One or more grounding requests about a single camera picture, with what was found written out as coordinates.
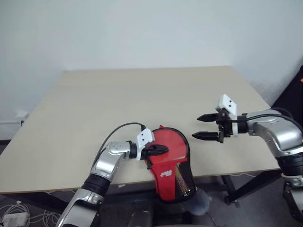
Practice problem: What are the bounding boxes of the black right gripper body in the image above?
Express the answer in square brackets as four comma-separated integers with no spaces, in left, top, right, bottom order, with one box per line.
[214,107,234,144]

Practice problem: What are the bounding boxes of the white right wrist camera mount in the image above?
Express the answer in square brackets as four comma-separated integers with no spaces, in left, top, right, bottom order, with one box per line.
[214,94,239,138]

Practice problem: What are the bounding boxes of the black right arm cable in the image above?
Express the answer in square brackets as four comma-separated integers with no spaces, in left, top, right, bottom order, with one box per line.
[230,107,303,136]

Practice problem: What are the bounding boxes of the white power adapter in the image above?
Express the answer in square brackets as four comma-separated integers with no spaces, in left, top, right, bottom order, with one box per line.
[0,212,31,227]

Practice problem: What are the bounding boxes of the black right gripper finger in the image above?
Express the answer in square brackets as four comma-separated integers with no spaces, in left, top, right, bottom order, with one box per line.
[196,113,219,123]
[191,131,221,143]

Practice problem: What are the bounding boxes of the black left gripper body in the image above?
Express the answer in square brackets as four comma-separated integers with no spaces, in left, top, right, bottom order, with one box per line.
[141,142,155,163]

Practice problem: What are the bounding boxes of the grey plush zipper pendant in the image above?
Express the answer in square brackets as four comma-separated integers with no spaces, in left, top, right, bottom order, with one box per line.
[188,186,212,216]

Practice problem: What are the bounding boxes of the white wall box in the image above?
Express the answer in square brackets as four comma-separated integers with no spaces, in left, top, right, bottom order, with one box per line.
[14,109,30,126]

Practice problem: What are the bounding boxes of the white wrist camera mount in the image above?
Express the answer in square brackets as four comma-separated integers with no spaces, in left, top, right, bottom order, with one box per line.
[135,128,156,162]
[214,94,239,138]

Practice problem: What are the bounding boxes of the white floor cables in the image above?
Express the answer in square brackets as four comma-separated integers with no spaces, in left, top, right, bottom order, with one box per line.
[0,202,61,227]

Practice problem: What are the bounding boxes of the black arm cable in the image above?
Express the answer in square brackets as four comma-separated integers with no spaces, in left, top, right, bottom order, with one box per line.
[230,107,303,136]
[91,122,147,171]

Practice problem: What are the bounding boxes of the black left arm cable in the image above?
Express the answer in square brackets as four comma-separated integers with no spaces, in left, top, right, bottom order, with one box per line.
[91,122,147,171]

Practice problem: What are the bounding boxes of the red black paddle case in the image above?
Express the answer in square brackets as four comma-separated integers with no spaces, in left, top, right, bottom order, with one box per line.
[145,124,197,204]

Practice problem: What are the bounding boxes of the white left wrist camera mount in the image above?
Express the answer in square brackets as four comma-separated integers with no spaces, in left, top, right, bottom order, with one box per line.
[135,128,156,162]

